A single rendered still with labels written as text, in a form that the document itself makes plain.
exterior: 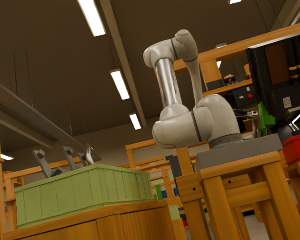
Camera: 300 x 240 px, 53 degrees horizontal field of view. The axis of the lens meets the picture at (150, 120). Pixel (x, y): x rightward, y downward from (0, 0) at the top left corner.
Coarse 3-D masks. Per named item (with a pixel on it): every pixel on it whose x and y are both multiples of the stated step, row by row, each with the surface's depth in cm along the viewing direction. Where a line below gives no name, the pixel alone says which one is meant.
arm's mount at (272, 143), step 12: (240, 144) 121; (252, 144) 121; (264, 144) 120; (276, 144) 120; (204, 156) 122; (216, 156) 121; (228, 156) 121; (240, 156) 120; (252, 156) 119; (204, 168) 120
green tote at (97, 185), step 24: (96, 168) 117; (120, 168) 137; (24, 192) 126; (48, 192) 122; (72, 192) 118; (96, 192) 115; (120, 192) 130; (144, 192) 157; (24, 216) 123; (48, 216) 119
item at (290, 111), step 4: (292, 108) 178; (296, 108) 177; (288, 112) 179; (292, 112) 180; (296, 112) 182; (284, 116) 188; (288, 116) 182; (292, 116) 190; (296, 116) 188; (280, 120) 198; (284, 120) 192; (292, 120) 198; (296, 120) 201; (276, 124) 210; (280, 124) 201
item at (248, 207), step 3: (195, 168) 1126; (195, 171) 1107; (204, 204) 1080; (249, 204) 1070; (240, 207) 1069; (243, 207) 1068; (246, 207) 1067; (249, 207) 1067; (252, 207) 1059; (243, 210) 1054; (246, 210) 1053; (234, 213) 1053
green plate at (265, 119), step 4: (260, 104) 201; (260, 108) 202; (264, 108) 199; (260, 112) 202; (264, 112) 199; (260, 116) 202; (264, 116) 198; (268, 116) 197; (272, 116) 197; (260, 120) 203; (264, 120) 197; (268, 120) 197; (272, 120) 196; (260, 124) 203; (264, 124) 195; (268, 124) 196; (272, 124) 196; (260, 128) 203
